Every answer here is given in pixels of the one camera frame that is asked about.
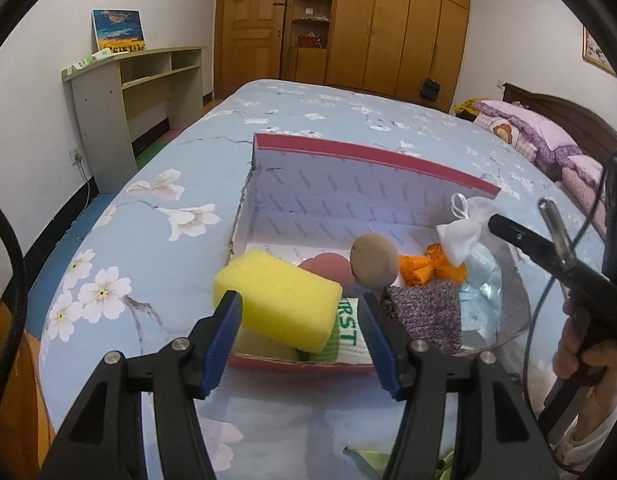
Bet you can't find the thin black cable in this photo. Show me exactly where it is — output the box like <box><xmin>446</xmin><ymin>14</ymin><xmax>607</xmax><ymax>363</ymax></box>
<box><xmin>521</xmin><ymin>157</ymin><xmax>617</xmax><ymax>411</ymax></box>

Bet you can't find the wooden cabinet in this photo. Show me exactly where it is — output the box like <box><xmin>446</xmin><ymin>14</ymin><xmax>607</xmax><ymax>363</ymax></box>
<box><xmin>0</xmin><ymin>285</ymin><xmax>54</xmax><ymax>480</ymax></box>

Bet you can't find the yellow sponge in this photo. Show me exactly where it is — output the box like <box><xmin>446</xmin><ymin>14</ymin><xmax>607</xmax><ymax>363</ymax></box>
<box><xmin>213</xmin><ymin>252</ymin><xmax>343</xmax><ymax>353</ymax></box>

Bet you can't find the white mesh pouch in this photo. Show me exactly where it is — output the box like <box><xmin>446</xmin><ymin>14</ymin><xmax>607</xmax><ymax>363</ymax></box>
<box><xmin>435</xmin><ymin>194</ymin><xmax>504</xmax><ymax>267</ymax></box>

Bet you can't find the yellow black cloth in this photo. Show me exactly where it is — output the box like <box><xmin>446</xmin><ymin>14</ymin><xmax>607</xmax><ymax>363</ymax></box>
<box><xmin>453</xmin><ymin>97</ymin><xmax>486</xmax><ymax>121</ymax></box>

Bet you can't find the pink checked pillow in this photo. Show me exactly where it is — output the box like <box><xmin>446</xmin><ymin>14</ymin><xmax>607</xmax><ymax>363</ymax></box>
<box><xmin>561</xmin><ymin>167</ymin><xmax>606</xmax><ymax>206</ymax></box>

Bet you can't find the dark wooden headboard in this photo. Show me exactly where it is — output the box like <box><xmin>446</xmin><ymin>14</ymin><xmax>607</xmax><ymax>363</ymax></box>
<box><xmin>503</xmin><ymin>82</ymin><xmax>617</xmax><ymax>171</ymax></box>

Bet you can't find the purple knitted cloth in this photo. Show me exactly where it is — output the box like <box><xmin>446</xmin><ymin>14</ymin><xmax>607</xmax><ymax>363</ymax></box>
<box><xmin>381</xmin><ymin>280</ymin><xmax>463</xmax><ymax>353</ymax></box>

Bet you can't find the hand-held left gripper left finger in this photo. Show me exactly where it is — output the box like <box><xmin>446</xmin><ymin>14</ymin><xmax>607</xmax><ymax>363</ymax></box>
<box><xmin>41</xmin><ymin>289</ymin><xmax>244</xmax><ymax>480</ymax></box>

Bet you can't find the pink ruffled pillow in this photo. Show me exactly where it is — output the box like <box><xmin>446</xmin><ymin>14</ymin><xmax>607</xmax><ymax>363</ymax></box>
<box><xmin>558</xmin><ymin>152</ymin><xmax>609</xmax><ymax>186</ymax></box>
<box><xmin>475</xmin><ymin>100</ymin><xmax>581</xmax><ymax>166</ymax></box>

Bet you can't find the person's right hand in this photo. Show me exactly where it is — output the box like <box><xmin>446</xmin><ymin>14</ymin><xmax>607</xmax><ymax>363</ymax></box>
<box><xmin>553</xmin><ymin>302</ymin><xmax>617</xmax><ymax>392</ymax></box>

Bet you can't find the pink round puff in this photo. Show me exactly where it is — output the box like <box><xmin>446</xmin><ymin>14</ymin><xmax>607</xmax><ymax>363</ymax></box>
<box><xmin>298</xmin><ymin>254</ymin><xmax>356</xmax><ymax>293</ymax></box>

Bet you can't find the framed wall picture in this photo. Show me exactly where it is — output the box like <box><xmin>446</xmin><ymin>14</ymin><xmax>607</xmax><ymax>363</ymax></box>
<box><xmin>581</xmin><ymin>26</ymin><xmax>617</xmax><ymax>78</ymax></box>

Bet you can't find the wooden door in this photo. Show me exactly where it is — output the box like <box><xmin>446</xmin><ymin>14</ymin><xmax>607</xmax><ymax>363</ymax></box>
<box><xmin>214</xmin><ymin>0</ymin><xmax>292</xmax><ymax>101</ymax></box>

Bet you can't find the wooden wardrobe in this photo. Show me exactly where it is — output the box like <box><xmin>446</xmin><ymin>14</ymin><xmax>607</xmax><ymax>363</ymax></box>
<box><xmin>281</xmin><ymin>0</ymin><xmax>471</xmax><ymax>113</ymax></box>

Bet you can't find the checked cartoon pillow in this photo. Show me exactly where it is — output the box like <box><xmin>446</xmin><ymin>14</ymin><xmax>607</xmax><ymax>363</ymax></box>
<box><xmin>475</xmin><ymin>112</ymin><xmax>541</xmax><ymax>161</ymax></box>

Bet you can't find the orange cloth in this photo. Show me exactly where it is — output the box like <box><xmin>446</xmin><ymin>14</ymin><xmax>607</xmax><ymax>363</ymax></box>
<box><xmin>399</xmin><ymin>242</ymin><xmax>466</xmax><ymax>288</ymax></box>

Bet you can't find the green white packet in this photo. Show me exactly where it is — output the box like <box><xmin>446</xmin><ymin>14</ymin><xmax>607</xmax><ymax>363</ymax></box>
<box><xmin>298</xmin><ymin>297</ymin><xmax>374</xmax><ymax>363</ymax></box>
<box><xmin>63</xmin><ymin>52</ymin><xmax>114</xmax><ymax>73</ymax></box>

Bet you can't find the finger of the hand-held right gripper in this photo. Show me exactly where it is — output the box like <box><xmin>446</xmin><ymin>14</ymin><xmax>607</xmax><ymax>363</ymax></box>
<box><xmin>488</xmin><ymin>214</ymin><xmax>564</xmax><ymax>271</ymax></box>

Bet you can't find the clear plastic bag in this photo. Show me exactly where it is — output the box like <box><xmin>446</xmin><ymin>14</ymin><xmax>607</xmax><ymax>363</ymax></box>
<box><xmin>455</xmin><ymin>250</ymin><xmax>504</xmax><ymax>348</ymax></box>

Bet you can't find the pink cardboard box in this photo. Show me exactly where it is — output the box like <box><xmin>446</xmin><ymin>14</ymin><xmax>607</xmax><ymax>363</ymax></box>
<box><xmin>227</xmin><ymin>132</ymin><xmax>533</xmax><ymax>375</ymax></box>

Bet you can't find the black braided cable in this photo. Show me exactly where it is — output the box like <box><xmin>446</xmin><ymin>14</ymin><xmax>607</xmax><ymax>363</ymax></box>
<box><xmin>0</xmin><ymin>200</ymin><xmax>29</xmax><ymax>411</ymax></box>

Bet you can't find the green cloth strip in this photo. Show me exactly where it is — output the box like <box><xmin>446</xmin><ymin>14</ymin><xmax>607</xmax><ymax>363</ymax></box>
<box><xmin>343</xmin><ymin>447</ymin><xmax>454</xmax><ymax>473</ymax></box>

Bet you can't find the sunset canvas painting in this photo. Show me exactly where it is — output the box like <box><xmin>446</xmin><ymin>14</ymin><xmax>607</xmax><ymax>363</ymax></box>
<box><xmin>92</xmin><ymin>9</ymin><xmax>146</xmax><ymax>54</ymax></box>

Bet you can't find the brown round puff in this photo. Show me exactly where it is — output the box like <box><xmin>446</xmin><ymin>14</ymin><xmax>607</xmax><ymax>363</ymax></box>
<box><xmin>350</xmin><ymin>234</ymin><xmax>399</xmax><ymax>291</ymax></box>

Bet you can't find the person's right forearm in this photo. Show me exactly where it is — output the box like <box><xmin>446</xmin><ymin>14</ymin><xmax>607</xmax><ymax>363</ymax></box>
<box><xmin>548</xmin><ymin>390</ymin><xmax>617</xmax><ymax>476</ymax></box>

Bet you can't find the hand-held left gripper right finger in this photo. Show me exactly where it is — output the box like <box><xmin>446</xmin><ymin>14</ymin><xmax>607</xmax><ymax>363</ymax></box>
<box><xmin>361</xmin><ymin>291</ymin><xmax>559</xmax><ymax>480</ymax></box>

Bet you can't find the beige shelf desk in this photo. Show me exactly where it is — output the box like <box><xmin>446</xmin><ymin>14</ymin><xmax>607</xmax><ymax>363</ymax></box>
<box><xmin>62</xmin><ymin>46</ymin><xmax>208</xmax><ymax>195</ymax></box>

